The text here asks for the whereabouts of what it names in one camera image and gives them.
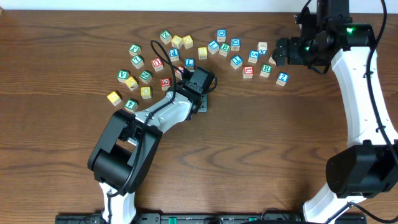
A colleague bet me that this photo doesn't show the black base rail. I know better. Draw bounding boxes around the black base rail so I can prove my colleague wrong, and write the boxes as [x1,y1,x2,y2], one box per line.
[55,212,368,224]

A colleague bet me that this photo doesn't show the blue 5 wooden block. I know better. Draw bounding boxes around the blue 5 wooden block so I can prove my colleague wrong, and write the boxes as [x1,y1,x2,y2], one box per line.
[248,50,259,63]

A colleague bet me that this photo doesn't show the blue D block right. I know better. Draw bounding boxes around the blue D block right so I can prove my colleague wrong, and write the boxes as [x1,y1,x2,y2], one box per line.
[231,39,241,51]

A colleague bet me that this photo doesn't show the green 4 wooden block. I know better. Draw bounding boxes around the green 4 wooden block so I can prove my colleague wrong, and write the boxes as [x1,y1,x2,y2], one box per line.
[124,99,138,113]

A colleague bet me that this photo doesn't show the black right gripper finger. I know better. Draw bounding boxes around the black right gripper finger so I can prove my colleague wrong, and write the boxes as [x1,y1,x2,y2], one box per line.
[198,93,208,112]
[272,38,288,66]

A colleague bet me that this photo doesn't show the blue 2 wooden block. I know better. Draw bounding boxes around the blue 2 wooden block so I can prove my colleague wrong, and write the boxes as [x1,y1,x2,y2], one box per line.
[276,72,289,86]

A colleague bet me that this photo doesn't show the red U block left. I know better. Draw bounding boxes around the red U block left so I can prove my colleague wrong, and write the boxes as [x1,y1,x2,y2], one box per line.
[151,58,164,72]

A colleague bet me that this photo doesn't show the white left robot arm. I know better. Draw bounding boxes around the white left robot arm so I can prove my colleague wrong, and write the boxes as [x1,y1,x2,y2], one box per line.
[88,80,210,223]

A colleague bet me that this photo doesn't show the yellow Q wooden block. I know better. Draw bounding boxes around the yellow Q wooden block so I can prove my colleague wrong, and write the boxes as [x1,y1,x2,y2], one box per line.
[182,35,193,49]

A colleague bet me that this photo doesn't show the blue L block upper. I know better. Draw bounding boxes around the blue L block upper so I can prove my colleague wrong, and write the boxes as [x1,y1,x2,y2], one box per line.
[207,40,220,55]

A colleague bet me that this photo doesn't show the red u block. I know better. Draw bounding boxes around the red u block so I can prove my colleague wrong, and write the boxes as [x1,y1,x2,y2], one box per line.
[243,66,254,79]
[151,58,164,72]

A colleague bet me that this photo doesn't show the green R wooden block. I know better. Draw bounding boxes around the green R wooden block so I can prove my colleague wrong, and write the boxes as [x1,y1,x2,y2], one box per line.
[260,64,272,78]

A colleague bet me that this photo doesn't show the green 7 wooden block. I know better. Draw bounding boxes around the green 7 wooden block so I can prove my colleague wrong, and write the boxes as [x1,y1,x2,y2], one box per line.
[131,55,144,69]

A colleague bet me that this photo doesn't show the blue I wooden block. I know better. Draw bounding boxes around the blue I wooden block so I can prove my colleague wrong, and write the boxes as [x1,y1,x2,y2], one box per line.
[231,55,243,70]

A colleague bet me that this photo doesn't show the blue D block top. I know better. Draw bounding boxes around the blue D block top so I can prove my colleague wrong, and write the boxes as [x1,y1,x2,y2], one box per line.
[216,29,226,42]

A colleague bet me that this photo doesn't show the yellow block beside Z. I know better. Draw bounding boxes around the yellow block beside Z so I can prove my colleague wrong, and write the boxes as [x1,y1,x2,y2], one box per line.
[171,35,183,49]

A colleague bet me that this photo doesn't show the yellow S wooden block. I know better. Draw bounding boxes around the yellow S wooden block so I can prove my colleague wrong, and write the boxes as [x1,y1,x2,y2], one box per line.
[198,47,208,60]

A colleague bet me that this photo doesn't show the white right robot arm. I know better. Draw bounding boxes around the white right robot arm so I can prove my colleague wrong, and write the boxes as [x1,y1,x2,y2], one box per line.
[271,0,397,223]

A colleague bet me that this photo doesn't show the yellow K wooden block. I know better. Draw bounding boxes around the yellow K wooden block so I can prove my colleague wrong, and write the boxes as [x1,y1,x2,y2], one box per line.
[124,77,139,91]

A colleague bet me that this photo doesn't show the blue L block centre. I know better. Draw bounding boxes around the blue L block centre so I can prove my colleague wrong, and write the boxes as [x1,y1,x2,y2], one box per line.
[185,58,195,70]

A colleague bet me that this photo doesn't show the yellow G wooden block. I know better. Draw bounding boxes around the yellow G wooden block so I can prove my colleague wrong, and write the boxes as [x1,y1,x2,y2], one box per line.
[107,91,122,106]

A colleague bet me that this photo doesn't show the red U block right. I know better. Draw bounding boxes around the red U block right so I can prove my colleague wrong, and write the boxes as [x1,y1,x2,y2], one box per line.
[243,66,254,79]

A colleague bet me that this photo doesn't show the blue X wooden block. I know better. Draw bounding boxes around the blue X wooden block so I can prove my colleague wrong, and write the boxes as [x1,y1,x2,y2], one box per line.
[257,42,267,55]

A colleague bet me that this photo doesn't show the blue P wooden block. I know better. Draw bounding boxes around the blue P wooden block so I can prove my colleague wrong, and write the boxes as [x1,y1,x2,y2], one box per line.
[169,48,180,62]

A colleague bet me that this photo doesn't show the blue l block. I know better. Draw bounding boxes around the blue l block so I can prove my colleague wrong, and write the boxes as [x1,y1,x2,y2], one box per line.
[185,58,195,70]
[207,40,220,55]

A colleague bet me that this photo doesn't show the green Z wooden block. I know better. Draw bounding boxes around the green Z wooden block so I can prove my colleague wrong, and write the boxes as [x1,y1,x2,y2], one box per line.
[160,30,172,45]

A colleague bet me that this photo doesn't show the blue d block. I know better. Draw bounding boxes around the blue d block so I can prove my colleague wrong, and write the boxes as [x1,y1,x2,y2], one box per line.
[231,39,241,51]
[216,29,226,42]

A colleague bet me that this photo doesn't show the yellow O wooden block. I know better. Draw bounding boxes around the yellow O wooden block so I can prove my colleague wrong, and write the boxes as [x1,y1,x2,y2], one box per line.
[141,86,152,99]

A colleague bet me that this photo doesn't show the green J wooden block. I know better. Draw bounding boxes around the green J wooden block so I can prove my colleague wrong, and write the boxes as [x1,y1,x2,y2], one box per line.
[269,56,277,65]

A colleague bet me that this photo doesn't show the red A wooden block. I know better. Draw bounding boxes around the red A wooden block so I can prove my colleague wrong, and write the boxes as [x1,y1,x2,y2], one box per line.
[175,66,184,80]

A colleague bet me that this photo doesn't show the green B wooden block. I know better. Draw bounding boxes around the green B wooden block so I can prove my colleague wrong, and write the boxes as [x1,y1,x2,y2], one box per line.
[219,43,231,57]

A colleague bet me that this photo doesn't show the green N wooden block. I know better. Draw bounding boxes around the green N wooden block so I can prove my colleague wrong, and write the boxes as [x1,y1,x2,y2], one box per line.
[139,70,152,84]

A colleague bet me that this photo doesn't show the green V block left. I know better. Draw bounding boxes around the green V block left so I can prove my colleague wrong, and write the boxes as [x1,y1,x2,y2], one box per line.
[117,70,130,83]

